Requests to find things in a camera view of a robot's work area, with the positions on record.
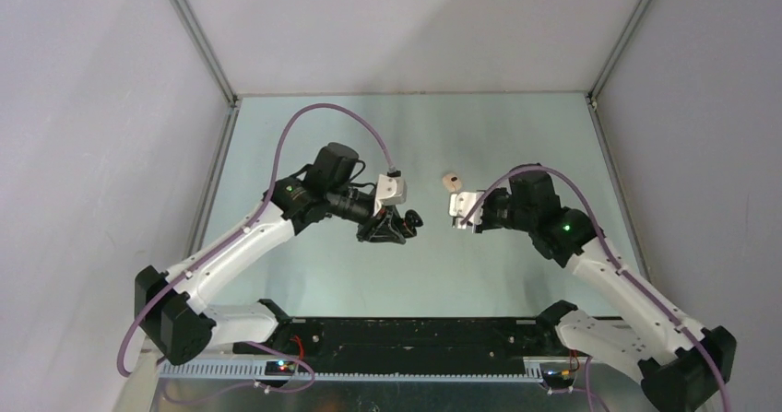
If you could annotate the white earbud charging case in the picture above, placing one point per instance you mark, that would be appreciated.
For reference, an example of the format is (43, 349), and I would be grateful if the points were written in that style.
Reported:
(452, 183)

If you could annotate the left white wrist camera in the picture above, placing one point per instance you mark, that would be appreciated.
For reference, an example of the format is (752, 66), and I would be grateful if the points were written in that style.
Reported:
(389, 191)

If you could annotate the right aluminium frame post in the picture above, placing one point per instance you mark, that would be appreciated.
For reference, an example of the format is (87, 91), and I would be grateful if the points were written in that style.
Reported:
(629, 28)

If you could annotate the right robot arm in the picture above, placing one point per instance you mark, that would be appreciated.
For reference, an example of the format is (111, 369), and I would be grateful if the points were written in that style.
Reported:
(678, 362)

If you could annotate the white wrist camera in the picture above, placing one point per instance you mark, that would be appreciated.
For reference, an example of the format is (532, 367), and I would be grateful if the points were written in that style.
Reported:
(389, 191)
(465, 211)

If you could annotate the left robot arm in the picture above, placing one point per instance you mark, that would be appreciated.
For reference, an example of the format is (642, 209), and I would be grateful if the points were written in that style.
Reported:
(176, 306)

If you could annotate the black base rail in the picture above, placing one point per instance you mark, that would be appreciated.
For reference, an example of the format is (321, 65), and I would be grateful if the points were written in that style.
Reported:
(438, 346)

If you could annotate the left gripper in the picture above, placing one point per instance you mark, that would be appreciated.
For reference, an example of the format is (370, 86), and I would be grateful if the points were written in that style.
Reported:
(385, 227)

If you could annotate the black earbud charging case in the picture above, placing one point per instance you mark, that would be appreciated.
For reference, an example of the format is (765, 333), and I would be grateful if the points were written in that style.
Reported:
(411, 222)

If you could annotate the aluminium frame post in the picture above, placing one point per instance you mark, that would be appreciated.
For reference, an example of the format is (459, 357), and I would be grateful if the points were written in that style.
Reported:
(629, 28)
(205, 50)

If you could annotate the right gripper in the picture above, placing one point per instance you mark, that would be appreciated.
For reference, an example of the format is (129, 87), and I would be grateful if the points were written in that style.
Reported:
(485, 224)

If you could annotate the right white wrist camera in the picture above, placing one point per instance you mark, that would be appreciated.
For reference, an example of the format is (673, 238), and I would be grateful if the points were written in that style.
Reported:
(465, 211)

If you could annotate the left aluminium frame post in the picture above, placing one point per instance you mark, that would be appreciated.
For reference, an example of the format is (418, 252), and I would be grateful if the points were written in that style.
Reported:
(205, 50)

